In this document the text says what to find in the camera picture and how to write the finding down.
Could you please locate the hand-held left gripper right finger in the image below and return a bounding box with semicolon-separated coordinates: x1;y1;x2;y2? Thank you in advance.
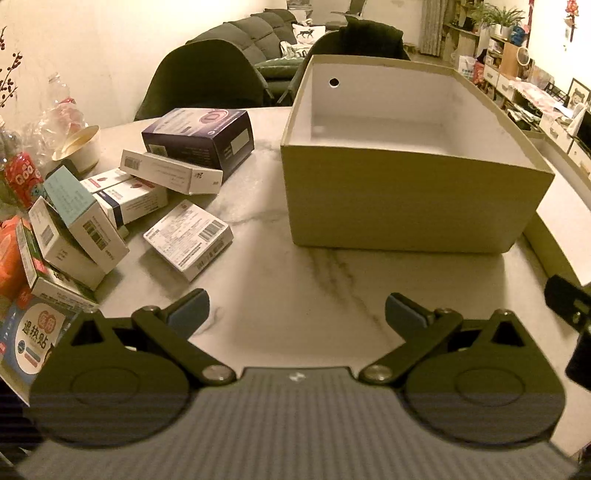
358;292;528;386

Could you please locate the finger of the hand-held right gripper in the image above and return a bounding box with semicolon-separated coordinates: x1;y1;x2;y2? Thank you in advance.
544;274;591;329

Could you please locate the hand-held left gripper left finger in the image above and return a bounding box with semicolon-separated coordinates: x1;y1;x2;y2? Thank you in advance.
69;288;237;387

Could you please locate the white barcode label box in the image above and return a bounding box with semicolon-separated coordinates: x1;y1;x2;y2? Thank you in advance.
143;199;234;283

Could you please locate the large beige cardboard box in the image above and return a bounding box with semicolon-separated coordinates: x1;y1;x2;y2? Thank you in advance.
280;54;555;254

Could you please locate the white strawberry print box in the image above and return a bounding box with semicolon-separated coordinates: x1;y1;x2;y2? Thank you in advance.
79;167;136;195
91;178;169;228

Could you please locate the teal topped white box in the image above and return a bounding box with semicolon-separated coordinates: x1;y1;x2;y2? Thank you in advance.
43;165;131;277

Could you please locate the blue medicine box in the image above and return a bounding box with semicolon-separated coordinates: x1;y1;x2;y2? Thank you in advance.
0;286;84;408

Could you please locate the purple medicine box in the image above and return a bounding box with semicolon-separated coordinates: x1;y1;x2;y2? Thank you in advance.
141;108;254;172

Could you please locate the green medicine box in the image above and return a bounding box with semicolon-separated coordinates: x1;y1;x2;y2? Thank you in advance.
15;217;100;306

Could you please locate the white marble desktop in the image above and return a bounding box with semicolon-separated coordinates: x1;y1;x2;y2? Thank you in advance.
0;105;591;467

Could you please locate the beige cardboard box lid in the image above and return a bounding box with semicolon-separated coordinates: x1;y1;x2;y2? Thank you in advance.
521;131;591;288

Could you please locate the plain white medicine box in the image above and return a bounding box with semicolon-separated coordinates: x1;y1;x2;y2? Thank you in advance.
28;196;108;292

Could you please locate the long white medicine box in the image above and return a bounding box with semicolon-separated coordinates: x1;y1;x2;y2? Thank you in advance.
120;150;225;195

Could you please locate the orange tissue pack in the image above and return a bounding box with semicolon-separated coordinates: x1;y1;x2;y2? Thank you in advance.
0;216;29;301

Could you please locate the framed picture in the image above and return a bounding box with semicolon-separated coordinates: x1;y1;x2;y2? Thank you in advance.
567;78;591;110

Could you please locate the pink cloth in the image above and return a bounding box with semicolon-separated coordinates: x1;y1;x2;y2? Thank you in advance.
515;78;575;114

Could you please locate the red label drink bottle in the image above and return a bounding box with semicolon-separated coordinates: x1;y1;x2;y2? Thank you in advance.
2;150;45;209

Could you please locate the white low cabinet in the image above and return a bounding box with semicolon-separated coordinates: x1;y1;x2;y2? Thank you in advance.
478;58;591;169

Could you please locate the crumpled clear plastic bag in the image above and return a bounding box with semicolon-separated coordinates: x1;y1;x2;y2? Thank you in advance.
34;99;90;155

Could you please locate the dark green chair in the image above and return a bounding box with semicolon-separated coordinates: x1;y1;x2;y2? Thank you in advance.
276;16;411;108
134;39;274;121

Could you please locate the clear plastic bottle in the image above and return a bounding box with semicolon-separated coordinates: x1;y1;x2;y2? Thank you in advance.
45;71;90;139

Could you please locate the green cushion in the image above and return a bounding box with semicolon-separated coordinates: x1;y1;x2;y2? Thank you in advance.
255;59;303;83

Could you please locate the dark green sofa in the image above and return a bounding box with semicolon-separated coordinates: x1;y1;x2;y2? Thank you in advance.
185;8;340;95

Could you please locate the wooden shelf unit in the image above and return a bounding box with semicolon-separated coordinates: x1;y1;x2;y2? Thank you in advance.
441;0;492;63

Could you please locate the white patterned cushion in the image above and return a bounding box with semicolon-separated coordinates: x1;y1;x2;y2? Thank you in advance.
278;41;315;61

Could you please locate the potted green plant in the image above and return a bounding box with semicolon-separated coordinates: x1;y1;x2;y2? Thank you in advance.
478;4;526;38

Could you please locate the window curtain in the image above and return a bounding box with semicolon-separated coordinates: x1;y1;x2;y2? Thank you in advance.
419;0;462;58

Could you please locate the dried flower bouquet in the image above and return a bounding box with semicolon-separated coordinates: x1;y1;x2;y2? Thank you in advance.
0;25;25;112

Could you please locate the white animal print cushion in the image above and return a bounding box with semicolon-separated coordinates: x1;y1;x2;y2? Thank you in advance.
292;24;328;46

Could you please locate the grey office chair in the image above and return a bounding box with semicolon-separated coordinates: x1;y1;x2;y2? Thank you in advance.
330;0;370;19

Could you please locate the red knot wall decoration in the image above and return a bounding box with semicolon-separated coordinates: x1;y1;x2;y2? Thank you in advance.
564;0;581;41

